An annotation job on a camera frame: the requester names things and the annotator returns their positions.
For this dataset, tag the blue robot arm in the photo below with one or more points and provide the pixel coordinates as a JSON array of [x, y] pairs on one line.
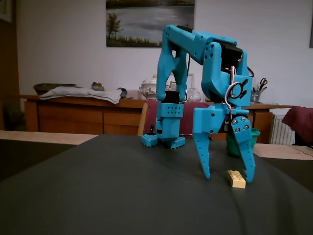
[[183, 39]]

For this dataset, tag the maroon padded chair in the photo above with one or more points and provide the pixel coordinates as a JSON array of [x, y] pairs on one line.
[[150, 117], [300, 122]]

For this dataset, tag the white lidded soup tureen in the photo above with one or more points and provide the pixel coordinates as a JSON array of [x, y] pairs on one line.
[[148, 88]]

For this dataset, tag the dark shallow bowl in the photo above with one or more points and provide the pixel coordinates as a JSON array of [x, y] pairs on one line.
[[46, 86]]

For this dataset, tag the wooden sideboard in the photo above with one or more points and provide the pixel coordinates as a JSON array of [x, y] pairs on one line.
[[73, 117]]

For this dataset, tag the grey rubber mat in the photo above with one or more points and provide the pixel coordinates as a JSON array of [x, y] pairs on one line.
[[122, 195]]

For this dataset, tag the small ceramic jar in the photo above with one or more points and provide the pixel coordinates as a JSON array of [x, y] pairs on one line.
[[97, 86]]

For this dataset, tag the folded grey cloth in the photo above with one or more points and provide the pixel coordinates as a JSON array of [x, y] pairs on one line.
[[80, 94]]

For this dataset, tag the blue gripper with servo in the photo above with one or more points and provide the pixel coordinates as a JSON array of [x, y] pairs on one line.
[[210, 120]]

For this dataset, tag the cream lego brick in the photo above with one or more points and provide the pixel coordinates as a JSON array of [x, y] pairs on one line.
[[236, 180]]

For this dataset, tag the green plastic cup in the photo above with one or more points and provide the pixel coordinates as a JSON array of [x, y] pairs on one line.
[[230, 147]]

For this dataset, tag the white wall radiator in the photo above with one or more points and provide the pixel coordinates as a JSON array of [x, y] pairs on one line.
[[281, 129]]

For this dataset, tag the clear glass decanter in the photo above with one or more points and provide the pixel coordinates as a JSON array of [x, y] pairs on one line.
[[194, 96]]

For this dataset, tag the metal pen cup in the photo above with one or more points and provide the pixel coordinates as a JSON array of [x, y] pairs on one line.
[[255, 97]]

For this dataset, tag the landscape lake painting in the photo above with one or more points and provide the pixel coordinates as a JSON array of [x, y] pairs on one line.
[[146, 22]]

